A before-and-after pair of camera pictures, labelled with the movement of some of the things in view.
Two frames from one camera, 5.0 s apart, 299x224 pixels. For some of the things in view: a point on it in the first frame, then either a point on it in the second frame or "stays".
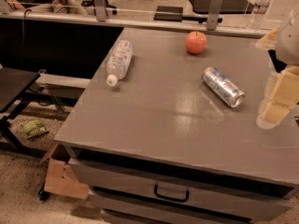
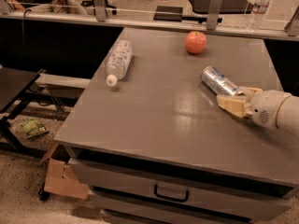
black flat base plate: (168, 13) stays
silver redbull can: (234, 96) stays
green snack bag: (34, 128) stays
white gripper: (289, 42) -> (265, 106)
